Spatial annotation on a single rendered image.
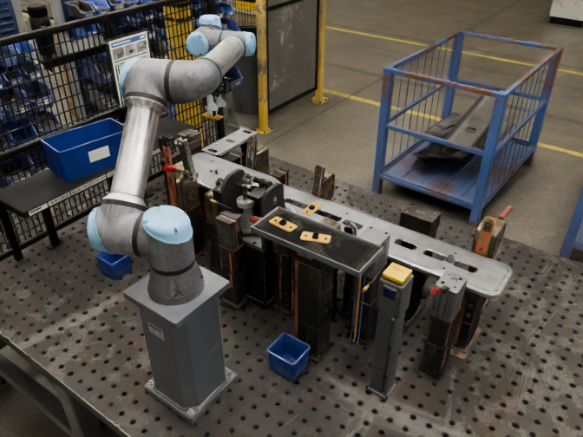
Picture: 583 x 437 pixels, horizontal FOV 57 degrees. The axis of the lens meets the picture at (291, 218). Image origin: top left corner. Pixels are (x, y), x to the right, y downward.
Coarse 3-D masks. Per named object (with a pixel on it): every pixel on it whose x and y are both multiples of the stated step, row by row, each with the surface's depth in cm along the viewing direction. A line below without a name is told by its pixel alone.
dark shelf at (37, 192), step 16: (160, 128) 250; (176, 128) 250; (192, 128) 250; (32, 176) 213; (48, 176) 213; (96, 176) 213; (0, 192) 202; (16, 192) 202; (32, 192) 202; (48, 192) 202; (64, 192) 203; (16, 208) 193; (32, 208) 194
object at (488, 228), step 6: (486, 222) 174; (492, 222) 173; (486, 228) 174; (492, 228) 174; (480, 234) 177; (486, 234) 176; (492, 234) 176; (480, 240) 177; (486, 240) 176; (480, 246) 178; (486, 246) 177; (480, 252) 178; (486, 252) 177
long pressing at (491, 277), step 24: (216, 168) 224; (240, 168) 224; (288, 192) 208; (312, 216) 194; (336, 216) 195; (360, 216) 194; (408, 240) 182; (432, 240) 182; (408, 264) 172; (432, 264) 171; (480, 264) 171; (504, 264) 172; (480, 288) 161
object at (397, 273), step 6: (390, 264) 146; (396, 264) 146; (390, 270) 144; (396, 270) 144; (402, 270) 144; (408, 270) 144; (384, 276) 143; (390, 276) 142; (396, 276) 142; (402, 276) 142; (408, 276) 142; (396, 282) 141; (402, 282) 140
